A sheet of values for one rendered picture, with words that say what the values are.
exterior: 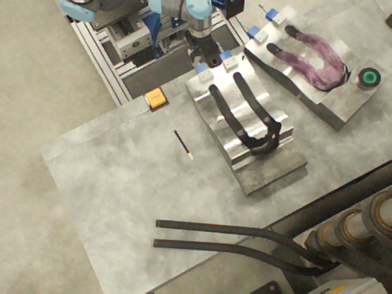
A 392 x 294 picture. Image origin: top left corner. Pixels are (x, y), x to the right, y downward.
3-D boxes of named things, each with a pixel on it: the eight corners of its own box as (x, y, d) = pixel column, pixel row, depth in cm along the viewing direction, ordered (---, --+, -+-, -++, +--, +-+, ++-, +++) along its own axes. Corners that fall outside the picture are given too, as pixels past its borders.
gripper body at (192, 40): (204, 31, 164) (203, 11, 153) (216, 50, 162) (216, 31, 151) (184, 40, 164) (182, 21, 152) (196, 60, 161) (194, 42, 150)
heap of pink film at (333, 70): (271, 57, 185) (274, 48, 178) (302, 28, 188) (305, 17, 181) (321, 99, 179) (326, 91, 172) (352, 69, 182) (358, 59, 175)
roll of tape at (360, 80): (351, 80, 176) (354, 76, 172) (366, 67, 177) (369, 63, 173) (367, 95, 174) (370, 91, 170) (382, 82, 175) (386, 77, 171)
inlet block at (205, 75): (187, 60, 186) (186, 53, 181) (198, 55, 187) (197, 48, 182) (203, 86, 183) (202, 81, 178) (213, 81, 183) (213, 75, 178)
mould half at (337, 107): (243, 52, 193) (245, 38, 183) (285, 11, 198) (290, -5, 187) (337, 132, 182) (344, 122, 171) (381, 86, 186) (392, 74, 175)
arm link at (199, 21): (187, -15, 138) (215, -9, 137) (190, 6, 149) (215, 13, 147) (179, 7, 136) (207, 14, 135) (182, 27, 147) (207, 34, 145)
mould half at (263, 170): (185, 90, 190) (183, 76, 177) (241, 62, 192) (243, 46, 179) (246, 197, 176) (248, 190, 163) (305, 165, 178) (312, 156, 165)
